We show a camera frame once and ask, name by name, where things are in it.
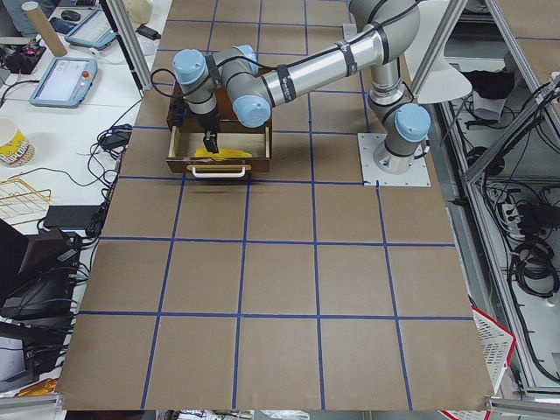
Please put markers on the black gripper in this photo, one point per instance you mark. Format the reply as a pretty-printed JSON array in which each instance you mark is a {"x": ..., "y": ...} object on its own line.
[{"x": 207, "y": 120}]

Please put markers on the yellow corn cob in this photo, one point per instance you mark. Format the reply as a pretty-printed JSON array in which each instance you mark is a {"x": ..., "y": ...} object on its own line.
[{"x": 224, "y": 153}]

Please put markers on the light wood drawer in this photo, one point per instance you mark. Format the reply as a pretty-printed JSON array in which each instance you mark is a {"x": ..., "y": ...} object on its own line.
[{"x": 187, "y": 139}]

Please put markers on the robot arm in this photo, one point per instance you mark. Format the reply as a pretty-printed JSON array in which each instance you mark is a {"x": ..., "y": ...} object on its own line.
[{"x": 385, "y": 30}]

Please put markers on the dark brown wooden cabinet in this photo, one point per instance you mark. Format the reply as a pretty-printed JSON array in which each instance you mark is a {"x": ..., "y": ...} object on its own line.
[{"x": 240, "y": 98}]

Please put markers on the black power adapter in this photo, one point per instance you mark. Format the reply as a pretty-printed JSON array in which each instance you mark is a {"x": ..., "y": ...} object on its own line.
[{"x": 148, "y": 32}]

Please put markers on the blue teach pendant near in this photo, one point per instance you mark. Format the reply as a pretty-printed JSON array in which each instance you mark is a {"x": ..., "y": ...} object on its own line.
[{"x": 65, "y": 83}]

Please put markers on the blue teach pendant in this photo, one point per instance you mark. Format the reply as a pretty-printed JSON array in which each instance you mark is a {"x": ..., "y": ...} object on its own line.
[
  {"x": 93, "y": 31},
  {"x": 65, "y": 83}
]

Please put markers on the blue teach pendant far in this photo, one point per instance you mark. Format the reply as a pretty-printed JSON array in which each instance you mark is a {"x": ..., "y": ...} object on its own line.
[{"x": 93, "y": 31}]

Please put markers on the popcorn paper bucket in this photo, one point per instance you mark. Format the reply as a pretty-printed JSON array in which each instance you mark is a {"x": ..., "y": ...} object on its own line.
[{"x": 16, "y": 150}]

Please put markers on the black monitor equipment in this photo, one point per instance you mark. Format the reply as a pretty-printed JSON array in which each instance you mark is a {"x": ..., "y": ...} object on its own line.
[{"x": 38, "y": 276}]

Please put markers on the cardboard tube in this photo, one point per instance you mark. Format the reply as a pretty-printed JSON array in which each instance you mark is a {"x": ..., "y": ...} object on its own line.
[{"x": 44, "y": 28}]

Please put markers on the white plastic basket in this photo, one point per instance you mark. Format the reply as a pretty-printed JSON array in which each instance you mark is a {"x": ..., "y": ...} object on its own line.
[{"x": 497, "y": 343}]

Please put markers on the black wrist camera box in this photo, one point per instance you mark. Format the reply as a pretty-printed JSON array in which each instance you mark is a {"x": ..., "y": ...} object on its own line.
[{"x": 178, "y": 112}]

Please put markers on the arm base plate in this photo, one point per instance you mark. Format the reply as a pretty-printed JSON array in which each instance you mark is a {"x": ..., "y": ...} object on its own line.
[
  {"x": 381, "y": 168},
  {"x": 350, "y": 31}
]

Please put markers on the gold wire rack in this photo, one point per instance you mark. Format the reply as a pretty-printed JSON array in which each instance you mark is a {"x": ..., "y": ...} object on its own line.
[{"x": 21, "y": 202}]

